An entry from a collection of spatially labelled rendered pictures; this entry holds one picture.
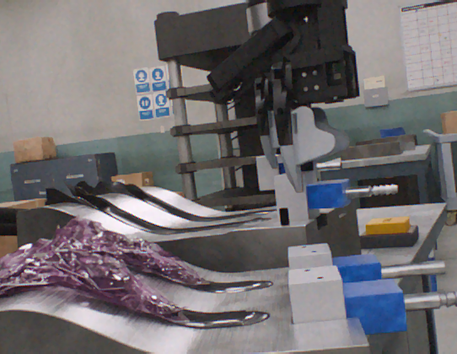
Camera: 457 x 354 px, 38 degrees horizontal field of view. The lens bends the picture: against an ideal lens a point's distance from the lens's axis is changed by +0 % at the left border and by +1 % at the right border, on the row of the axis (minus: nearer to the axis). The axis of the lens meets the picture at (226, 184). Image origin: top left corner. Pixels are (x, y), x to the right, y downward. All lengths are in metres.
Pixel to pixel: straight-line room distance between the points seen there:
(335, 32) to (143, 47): 7.36
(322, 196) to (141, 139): 7.33
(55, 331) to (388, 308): 0.22
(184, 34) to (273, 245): 4.34
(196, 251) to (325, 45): 0.27
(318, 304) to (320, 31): 0.36
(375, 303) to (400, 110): 6.81
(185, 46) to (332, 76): 4.27
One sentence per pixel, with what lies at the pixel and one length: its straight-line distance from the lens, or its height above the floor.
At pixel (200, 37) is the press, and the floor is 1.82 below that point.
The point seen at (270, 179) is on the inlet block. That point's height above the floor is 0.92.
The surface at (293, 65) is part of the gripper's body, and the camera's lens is 0.72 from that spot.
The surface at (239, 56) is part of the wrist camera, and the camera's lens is 0.75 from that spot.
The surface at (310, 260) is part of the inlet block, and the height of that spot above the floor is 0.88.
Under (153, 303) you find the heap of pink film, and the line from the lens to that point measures 0.48.
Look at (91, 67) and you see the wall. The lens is 8.36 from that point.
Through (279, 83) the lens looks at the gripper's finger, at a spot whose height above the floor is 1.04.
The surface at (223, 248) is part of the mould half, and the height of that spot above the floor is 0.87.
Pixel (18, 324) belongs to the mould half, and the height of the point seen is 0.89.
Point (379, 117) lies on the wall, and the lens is 7.27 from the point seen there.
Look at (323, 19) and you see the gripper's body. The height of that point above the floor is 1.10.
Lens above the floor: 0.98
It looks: 3 degrees down
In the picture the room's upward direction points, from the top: 7 degrees counter-clockwise
